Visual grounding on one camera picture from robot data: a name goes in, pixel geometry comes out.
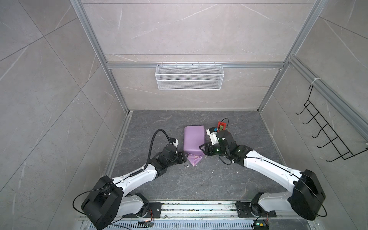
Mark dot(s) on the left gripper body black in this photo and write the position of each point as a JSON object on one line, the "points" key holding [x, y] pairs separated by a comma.
{"points": [[174, 162]]}

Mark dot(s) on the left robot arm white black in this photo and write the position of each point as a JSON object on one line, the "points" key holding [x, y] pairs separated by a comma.
{"points": [[111, 198]]}

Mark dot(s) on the white wire mesh basket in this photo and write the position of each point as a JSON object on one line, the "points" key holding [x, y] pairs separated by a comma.
{"points": [[189, 77]]}

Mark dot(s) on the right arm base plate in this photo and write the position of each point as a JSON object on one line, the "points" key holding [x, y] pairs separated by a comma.
{"points": [[249, 210]]}

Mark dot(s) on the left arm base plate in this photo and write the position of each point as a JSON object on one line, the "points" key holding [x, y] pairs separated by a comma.
{"points": [[150, 210]]}

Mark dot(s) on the aluminium rail base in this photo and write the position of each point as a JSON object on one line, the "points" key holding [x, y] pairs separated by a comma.
{"points": [[211, 215]]}

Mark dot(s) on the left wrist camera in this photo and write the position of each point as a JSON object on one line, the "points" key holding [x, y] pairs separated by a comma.
{"points": [[173, 141]]}

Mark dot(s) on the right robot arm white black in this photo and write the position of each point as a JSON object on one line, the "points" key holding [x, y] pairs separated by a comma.
{"points": [[304, 194]]}

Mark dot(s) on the pink wrapping paper sheet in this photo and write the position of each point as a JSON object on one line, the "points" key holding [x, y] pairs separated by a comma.
{"points": [[194, 137]]}

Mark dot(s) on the black wire hook rack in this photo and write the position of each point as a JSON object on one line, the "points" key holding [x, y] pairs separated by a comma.
{"points": [[327, 129]]}

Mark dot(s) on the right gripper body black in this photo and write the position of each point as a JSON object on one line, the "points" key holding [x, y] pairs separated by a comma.
{"points": [[218, 151]]}

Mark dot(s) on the red tape dispenser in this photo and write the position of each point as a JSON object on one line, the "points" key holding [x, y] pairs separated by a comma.
{"points": [[221, 126]]}

